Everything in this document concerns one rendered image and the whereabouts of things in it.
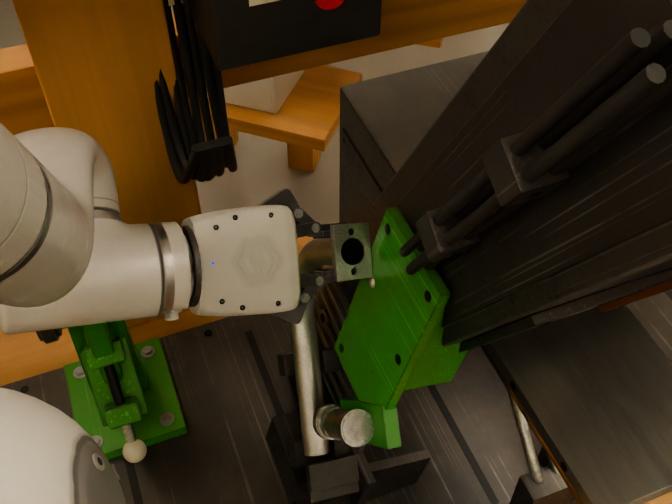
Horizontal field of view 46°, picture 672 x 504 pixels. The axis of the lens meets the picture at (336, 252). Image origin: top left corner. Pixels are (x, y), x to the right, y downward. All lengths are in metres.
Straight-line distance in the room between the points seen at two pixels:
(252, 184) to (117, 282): 1.97
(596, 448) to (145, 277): 0.44
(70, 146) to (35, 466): 0.40
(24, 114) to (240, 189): 1.67
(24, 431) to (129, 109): 0.69
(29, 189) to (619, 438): 0.58
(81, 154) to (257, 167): 2.10
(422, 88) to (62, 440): 0.75
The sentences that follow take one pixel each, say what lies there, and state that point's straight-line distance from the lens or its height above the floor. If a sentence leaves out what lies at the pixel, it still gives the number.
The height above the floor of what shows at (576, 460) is 1.13.
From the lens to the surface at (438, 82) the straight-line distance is 0.96.
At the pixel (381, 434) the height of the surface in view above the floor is 1.09.
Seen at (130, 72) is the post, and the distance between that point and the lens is 0.89.
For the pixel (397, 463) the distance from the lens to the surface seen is 0.94.
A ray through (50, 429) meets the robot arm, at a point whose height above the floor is 1.59.
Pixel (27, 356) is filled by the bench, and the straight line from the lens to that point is 1.19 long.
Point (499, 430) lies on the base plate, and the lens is 1.05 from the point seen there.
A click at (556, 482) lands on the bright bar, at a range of 0.91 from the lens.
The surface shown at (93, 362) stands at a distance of 0.95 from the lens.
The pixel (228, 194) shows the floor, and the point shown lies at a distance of 2.61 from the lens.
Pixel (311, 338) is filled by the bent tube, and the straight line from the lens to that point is 0.90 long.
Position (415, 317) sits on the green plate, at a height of 1.23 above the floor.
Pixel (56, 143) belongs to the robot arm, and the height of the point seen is 1.42.
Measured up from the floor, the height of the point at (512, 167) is 1.50.
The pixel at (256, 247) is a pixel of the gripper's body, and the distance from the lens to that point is 0.73.
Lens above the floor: 1.80
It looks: 48 degrees down
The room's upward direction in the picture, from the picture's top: straight up
